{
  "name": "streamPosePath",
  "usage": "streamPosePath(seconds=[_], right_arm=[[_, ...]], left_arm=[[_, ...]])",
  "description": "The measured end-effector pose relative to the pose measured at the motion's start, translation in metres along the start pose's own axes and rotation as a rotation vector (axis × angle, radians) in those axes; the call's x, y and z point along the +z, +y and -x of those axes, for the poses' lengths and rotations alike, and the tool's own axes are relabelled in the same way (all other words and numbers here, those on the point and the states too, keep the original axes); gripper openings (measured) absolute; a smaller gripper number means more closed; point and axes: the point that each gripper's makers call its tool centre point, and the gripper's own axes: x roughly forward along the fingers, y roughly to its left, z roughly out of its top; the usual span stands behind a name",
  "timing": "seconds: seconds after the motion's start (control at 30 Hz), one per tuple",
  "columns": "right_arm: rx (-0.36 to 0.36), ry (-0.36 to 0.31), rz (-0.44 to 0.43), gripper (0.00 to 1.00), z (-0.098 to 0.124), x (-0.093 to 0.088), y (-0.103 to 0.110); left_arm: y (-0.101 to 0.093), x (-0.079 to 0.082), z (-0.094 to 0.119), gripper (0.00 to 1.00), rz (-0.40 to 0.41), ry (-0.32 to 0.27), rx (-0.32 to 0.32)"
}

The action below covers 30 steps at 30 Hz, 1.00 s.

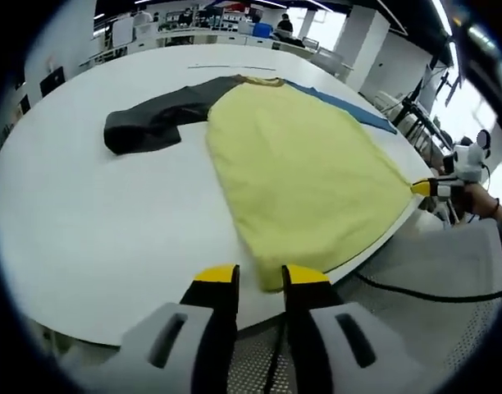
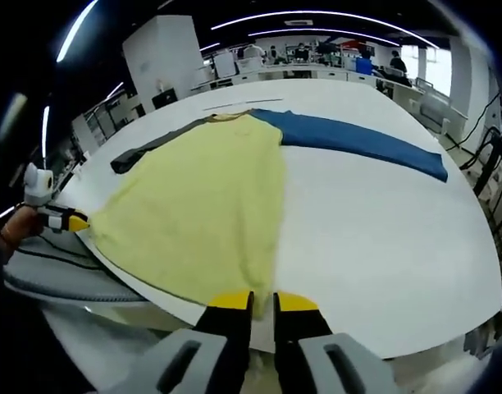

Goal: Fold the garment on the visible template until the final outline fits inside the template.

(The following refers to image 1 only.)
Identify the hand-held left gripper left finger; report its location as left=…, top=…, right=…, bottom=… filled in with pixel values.
left=119, top=263, right=240, bottom=394

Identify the person's right hand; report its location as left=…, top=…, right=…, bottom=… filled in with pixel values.
left=459, top=181, right=498, bottom=218

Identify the person's grey clothing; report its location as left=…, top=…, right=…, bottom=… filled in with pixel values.
left=398, top=217, right=502, bottom=296

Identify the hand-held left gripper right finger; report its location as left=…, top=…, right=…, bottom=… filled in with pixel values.
left=281, top=263, right=404, bottom=394

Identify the yellow black blue garment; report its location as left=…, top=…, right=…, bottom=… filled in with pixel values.
left=103, top=75, right=418, bottom=293

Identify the black tripod stand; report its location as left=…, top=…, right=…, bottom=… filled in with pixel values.
left=394, top=65, right=440, bottom=144

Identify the white board panel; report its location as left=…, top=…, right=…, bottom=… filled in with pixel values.
left=111, top=18, right=134, bottom=48

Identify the thick black cable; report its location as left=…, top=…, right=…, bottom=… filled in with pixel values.
left=349, top=270, right=502, bottom=304

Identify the black office chair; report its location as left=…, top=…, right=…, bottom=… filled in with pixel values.
left=39, top=65, right=66, bottom=98

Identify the white mesh office chair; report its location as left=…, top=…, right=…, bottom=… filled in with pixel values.
left=316, top=47, right=345, bottom=75

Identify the long white desk row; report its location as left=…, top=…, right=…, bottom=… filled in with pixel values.
left=78, top=28, right=317, bottom=66

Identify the white square pillar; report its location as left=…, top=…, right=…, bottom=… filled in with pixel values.
left=339, top=7, right=391, bottom=98

